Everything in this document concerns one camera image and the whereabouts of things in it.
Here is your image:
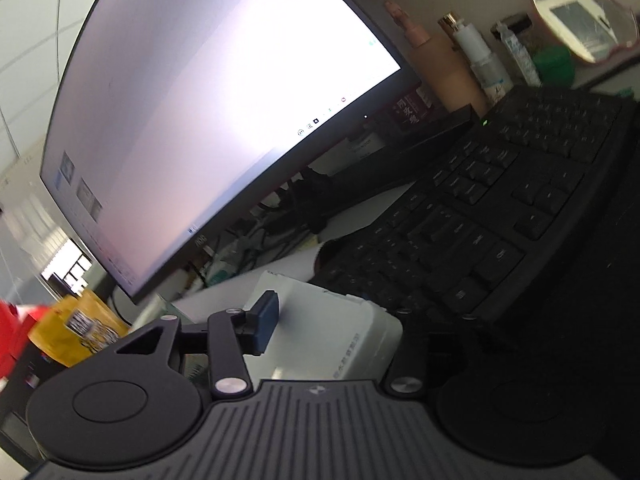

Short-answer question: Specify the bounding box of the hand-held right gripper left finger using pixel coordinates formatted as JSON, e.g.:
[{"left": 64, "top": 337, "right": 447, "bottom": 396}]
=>
[{"left": 116, "top": 290, "right": 281, "bottom": 401}]

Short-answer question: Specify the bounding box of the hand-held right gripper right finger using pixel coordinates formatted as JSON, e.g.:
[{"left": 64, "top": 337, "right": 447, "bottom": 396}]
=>
[{"left": 383, "top": 313, "right": 481, "bottom": 399}]

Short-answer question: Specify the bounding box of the white box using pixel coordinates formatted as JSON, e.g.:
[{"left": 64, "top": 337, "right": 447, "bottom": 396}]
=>
[{"left": 242, "top": 270, "right": 404, "bottom": 382}]

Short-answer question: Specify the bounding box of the black keyboard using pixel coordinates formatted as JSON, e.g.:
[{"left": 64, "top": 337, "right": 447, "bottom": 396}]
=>
[{"left": 309, "top": 85, "right": 635, "bottom": 325}]

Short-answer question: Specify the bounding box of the yellow snack bag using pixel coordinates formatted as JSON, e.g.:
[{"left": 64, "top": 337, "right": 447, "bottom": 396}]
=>
[{"left": 28, "top": 290, "right": 132, "bottom": 367}]

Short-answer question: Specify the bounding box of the black monitor stand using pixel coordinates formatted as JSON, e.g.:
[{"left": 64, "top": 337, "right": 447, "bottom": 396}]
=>
[{"left": 292, "top": 104, "right": 474, "bottom": 235}]

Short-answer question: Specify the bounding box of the computer monitor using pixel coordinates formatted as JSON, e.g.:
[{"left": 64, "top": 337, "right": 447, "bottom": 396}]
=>
[{"left": 39, "top": 0, "right": 420, "bottom": 305}]

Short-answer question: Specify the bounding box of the dark red printed box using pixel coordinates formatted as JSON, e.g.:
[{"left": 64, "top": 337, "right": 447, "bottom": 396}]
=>
[{"left": 388, "top": 85, "right": 446, "bottom": 137}]

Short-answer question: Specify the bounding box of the red package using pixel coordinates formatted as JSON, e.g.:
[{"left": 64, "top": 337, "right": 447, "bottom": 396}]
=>
[{"left": 0, "top": 301, "right": 53, "bottom": 381}]

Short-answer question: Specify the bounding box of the peach pump bottle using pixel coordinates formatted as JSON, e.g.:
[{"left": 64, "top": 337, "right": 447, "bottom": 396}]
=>
[{"left": 385, "top": 0, "right": 489, "bottom": 117}]

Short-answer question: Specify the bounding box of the white gold-capped bottle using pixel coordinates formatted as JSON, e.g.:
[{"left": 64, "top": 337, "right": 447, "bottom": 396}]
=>
[{"left": 438, "top": 12, "right": 513, "bottom": 106}]

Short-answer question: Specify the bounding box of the white blue-label tube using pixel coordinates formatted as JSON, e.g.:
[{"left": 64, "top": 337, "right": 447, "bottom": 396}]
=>
[{"left": 491, "top": 21, "right": 543, "bottom": 89}]

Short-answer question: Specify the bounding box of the green round container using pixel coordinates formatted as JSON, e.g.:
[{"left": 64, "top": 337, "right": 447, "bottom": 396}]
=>
[{"left": 531, "top": 45, "right": 576, "bottom": 88}]

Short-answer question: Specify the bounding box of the pink framed mirror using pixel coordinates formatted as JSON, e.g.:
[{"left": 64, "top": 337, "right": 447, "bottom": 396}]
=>
[{"left": 530, "top": 0, "right": 640, "bottom": 65}]

